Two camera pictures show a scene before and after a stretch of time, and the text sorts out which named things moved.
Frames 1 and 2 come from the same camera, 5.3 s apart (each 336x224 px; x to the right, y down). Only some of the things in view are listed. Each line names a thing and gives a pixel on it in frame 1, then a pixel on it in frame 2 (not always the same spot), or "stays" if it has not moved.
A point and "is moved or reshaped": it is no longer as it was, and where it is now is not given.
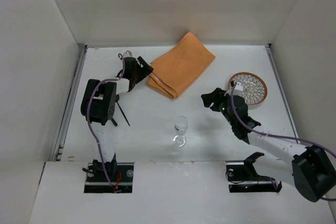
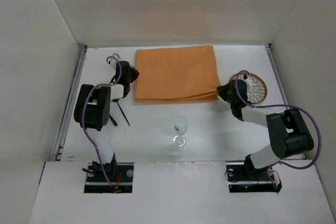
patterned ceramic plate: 254,87 stays
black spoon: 123,113 stays
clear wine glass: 181,125 stays
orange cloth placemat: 171,73 is moved or reshaped
